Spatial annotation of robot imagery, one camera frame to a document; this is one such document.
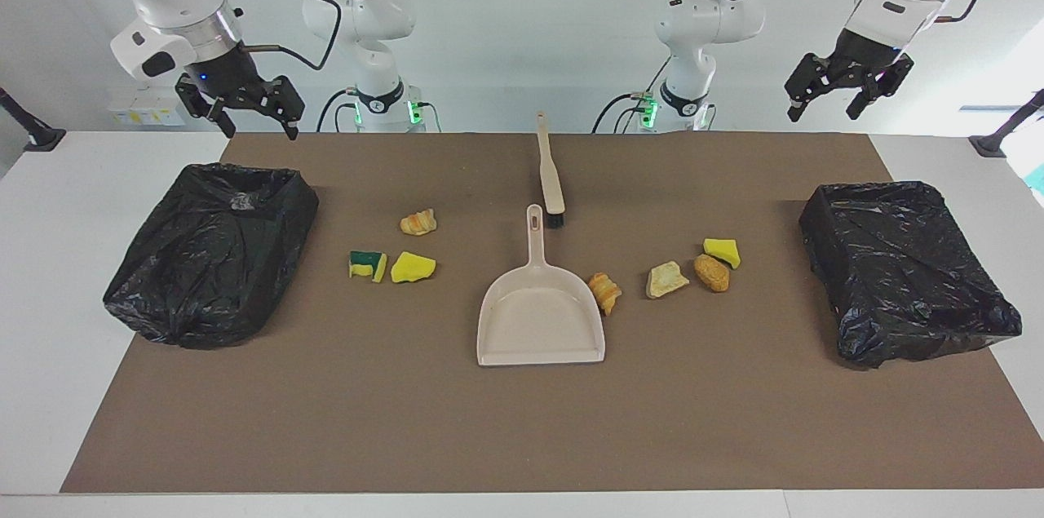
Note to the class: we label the beige brush with black bristles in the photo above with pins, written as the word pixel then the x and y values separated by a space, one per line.
pixel 550 175

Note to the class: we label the brown bread roll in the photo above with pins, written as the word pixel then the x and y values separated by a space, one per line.
pixel 712 272

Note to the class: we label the small yellow sponge piece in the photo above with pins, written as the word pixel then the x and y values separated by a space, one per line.
pixel 723 251

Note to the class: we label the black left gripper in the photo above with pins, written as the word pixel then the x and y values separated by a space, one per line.
pixel 860 57

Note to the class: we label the beige plastic dustpan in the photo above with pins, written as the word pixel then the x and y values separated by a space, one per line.
pixel 538 322

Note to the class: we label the pale bread chunk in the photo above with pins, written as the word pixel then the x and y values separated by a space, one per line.
pixel 667 279

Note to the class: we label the pale sandwich piece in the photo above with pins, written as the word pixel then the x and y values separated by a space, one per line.
pixel 605 292

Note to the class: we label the bin with black trash bag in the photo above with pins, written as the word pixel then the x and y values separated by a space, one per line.
pixel 212 257
pixel 905 273

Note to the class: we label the brown table mat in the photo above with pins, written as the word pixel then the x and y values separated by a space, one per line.
pixel 522 420

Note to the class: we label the white wall socket box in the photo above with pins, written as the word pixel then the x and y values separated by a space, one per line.
pixel 159 106

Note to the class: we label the large yellow sponge piece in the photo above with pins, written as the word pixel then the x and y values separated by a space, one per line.
pixel 413 267

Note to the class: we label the black stand foot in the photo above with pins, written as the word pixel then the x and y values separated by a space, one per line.
pixel 37 136
pixel 999 139

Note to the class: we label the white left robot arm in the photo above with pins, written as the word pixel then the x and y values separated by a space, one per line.
pixel 705 20

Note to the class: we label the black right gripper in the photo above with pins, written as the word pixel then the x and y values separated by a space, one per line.
pixel 232 77

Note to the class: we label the green and yellow sponge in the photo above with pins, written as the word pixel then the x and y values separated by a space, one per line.
pixel 367 264

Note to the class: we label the small striped croissant piece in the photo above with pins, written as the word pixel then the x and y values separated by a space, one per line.
pixel 418 221

